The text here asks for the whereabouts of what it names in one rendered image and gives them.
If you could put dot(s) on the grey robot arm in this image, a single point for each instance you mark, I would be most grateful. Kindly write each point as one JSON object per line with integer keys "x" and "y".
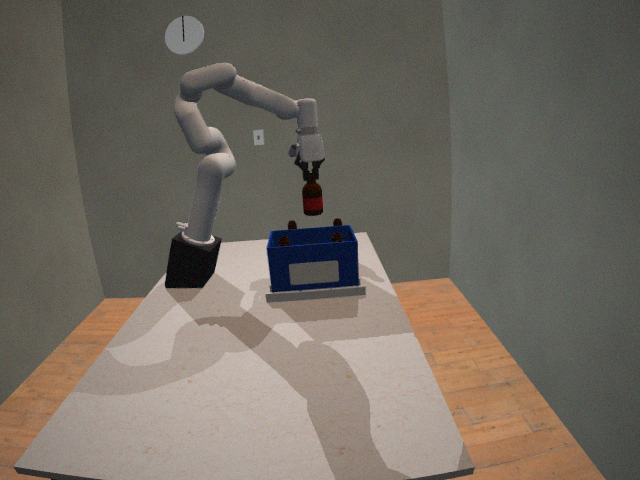
{"x": 202, "y": 139}

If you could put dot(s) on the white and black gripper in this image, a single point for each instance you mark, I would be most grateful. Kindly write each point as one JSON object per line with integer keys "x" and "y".
{"x": 309, "y": 149}

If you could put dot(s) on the dark blue crate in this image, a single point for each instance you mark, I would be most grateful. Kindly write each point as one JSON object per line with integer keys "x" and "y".
{"x": 322, "y": 265}

